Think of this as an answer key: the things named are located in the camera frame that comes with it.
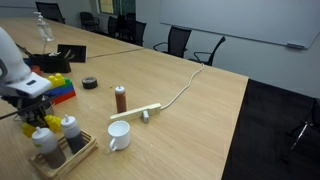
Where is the white plug adapter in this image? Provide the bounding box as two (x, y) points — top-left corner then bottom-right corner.
(143, 110), (149, 123)

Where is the clear hand sanitizer bottle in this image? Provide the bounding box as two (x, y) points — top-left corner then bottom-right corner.
(35, 11), (54, 42)

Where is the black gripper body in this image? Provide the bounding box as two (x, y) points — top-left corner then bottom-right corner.
(1, 94), (54, 127)

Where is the black office chair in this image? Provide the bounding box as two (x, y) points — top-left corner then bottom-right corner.
(188, 36), (226, 66)
(153, 26), (191, 58)
(36, 2), (65, 24)

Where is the dark sauce squeeze bottle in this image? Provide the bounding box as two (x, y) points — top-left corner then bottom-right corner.
(61, 115), (85, 154)

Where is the brown sauce squeeze bottle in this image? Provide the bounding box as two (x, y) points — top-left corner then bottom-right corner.
(115, 86), (127, 113)

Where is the black office chair middle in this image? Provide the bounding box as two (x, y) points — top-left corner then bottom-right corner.
(153, 26), (191, 58)

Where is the orange cup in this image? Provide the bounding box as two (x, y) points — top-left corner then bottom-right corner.
(31, 66), (41, 76)

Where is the whiteboard eraser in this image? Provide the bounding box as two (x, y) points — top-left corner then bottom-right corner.
(286, 43), (305, 49)

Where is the red Lego brick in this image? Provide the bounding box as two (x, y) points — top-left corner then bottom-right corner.
(51, 90), (76, 105)

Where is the wooden crate holder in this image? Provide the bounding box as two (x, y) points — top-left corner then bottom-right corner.
(29, 131), (98, 180)

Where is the stacked yellow Lego brick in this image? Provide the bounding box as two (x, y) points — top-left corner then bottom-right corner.
(48, 73), (65, 88)

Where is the black far office chair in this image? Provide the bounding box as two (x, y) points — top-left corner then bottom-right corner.
(36, 2), (65, 24)

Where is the white ceramic mug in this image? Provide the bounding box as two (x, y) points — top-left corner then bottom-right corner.
(108, 120), (130, 151)

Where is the three part yellow Lego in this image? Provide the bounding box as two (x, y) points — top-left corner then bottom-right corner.
(21, 115), (62, 138)

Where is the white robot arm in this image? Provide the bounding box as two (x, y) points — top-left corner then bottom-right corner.
(0, 27), (52, 127)

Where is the black tray organizer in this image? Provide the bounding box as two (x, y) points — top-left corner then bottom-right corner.
(30, 54), (71, 73)

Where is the black office chair left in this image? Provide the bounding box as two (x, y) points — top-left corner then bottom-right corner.
(188, 36), (226, 66)

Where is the green Lego brick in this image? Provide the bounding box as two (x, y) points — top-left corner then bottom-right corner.
(64, 78), (72, 86)

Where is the wall whiteboard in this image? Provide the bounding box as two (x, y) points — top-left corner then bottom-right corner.
(160, 0), (320, 49)

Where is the blue Lego brick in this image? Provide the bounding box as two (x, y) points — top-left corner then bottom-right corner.
(46, 84), (75, 97)

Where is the black tape roll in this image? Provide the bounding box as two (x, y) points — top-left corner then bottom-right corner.
(82, 77), (98, 89)

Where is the brown sauce bottle in crate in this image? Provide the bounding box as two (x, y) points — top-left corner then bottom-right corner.
(32, 127), (66, 169)

